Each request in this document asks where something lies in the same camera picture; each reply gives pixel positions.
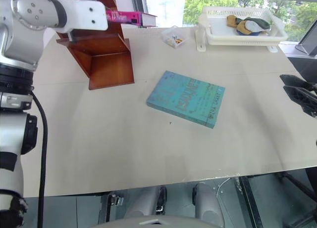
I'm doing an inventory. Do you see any blue cloth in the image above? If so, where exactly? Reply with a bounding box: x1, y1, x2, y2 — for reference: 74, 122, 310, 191
236, 29, 268, 37

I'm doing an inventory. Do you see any teal paperback book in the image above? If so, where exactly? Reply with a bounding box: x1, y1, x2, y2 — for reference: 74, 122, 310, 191
146, 70, 226, 130

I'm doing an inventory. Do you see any wooden bookshelf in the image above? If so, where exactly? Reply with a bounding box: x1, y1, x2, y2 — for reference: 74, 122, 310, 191
55, 0, 136, 91

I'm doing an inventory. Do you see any clear plastic box of clips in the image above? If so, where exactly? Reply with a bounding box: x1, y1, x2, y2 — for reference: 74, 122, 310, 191
160, 25, 190, 49

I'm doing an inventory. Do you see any black tablet stand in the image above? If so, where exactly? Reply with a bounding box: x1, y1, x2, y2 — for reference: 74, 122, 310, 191
294, 27, 317, 57

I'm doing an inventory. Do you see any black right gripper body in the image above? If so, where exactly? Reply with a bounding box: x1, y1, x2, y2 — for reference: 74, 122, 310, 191
302, 104, 317, 119

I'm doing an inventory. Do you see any white thin cable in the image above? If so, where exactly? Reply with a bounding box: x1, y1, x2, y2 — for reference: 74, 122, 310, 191
214, 177, 234, 197

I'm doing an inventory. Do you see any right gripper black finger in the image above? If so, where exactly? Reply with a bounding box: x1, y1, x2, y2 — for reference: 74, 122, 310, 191
283, 85, 317, 108
279, 74, 317, 91

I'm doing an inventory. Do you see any grey rounded robot leg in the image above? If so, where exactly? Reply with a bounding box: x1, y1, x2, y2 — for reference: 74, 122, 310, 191
123, 185, 167, 221
192, 183, 226, 228

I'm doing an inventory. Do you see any black table frame bar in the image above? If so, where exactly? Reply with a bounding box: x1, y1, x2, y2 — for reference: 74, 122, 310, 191
237, 175, 262, 228

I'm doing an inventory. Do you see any white plastic basket tray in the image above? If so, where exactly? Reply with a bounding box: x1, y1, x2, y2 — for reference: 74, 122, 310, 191
195, 6, 289, 53

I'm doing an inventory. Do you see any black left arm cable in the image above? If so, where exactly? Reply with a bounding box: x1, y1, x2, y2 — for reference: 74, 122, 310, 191
31, 86, 48, 228

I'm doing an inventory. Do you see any mustard yellow cloth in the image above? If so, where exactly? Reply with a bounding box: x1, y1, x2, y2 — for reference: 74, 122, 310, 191
226, 14, 249, 35

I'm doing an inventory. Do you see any metal table clamp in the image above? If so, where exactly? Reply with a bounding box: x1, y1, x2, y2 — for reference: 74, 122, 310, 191
108, 193, 124, 207

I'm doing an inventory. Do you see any pink paperback book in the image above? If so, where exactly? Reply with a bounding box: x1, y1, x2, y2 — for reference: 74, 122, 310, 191
106, 10, 159, 28

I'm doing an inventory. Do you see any grey robot torso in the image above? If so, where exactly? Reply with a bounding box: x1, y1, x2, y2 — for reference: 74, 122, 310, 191
90, 215, 199, 228

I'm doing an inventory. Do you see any grey white cloth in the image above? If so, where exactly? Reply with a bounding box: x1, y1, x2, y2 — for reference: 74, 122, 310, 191
244, 20, 264, 33

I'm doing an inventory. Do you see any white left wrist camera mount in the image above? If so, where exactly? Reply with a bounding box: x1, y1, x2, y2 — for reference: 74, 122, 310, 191
48, 0, 109, 33

